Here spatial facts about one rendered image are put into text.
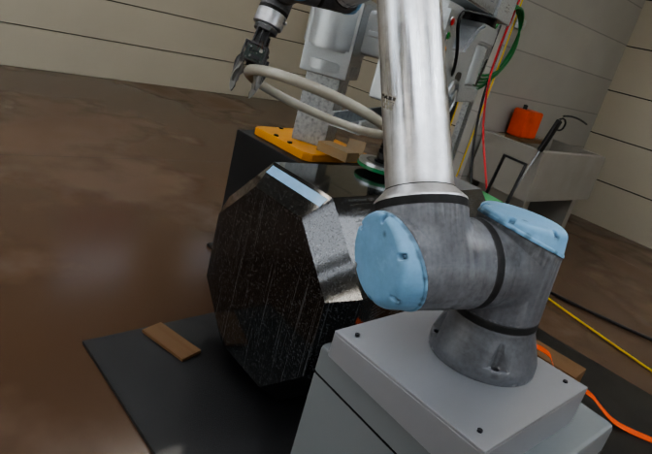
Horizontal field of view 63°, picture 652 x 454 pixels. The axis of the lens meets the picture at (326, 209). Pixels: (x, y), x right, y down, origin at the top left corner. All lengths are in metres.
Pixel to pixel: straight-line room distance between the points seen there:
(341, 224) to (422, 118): 0.96
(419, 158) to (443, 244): 0.14
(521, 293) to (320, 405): 0.43
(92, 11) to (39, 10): 0.61
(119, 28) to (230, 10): 1.65
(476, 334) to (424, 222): 0.24
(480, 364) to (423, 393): 0.12
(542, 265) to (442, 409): 0.27
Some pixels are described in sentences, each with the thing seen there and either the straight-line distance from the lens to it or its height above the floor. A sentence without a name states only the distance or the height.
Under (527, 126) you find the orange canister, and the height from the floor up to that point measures 0.98.
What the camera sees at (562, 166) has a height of 0.74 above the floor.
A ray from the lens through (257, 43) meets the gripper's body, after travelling 1.61.
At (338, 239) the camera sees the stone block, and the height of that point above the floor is 0.76.
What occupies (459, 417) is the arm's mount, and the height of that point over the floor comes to 0.92.
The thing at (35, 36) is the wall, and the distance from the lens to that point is 7.62.
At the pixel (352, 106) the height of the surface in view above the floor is 1.21.
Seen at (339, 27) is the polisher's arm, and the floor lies 1.39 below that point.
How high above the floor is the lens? 1.40
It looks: 19 degrees down
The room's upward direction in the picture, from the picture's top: 15 degrees clockwise
